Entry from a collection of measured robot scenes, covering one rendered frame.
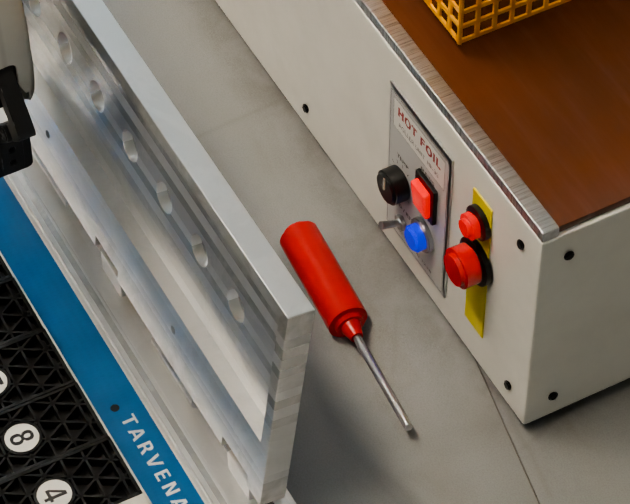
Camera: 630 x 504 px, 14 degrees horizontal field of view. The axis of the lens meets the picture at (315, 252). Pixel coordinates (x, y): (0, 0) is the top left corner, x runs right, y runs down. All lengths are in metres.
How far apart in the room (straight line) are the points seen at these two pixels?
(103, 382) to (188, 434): 0.07
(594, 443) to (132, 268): 0.32
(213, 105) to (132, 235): 0.23
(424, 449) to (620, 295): 0.17
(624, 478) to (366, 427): 0.17
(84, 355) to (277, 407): 0.21
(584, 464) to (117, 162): 0.36
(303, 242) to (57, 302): 0.17
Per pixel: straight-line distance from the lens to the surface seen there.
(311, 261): 1.78
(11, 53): 1.69
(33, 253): 1.80
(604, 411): 1.74
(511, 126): 1.63
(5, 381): 1.72
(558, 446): 1.72
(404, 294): 1.79
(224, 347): 1.64
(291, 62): 1.86
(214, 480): 1.67
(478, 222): 1.64
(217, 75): 1.93
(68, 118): 1.78
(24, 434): 1.69
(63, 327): 1.76
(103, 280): 1.78
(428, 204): 1.70
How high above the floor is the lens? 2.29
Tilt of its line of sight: 50 degrees down
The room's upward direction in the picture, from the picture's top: straight up
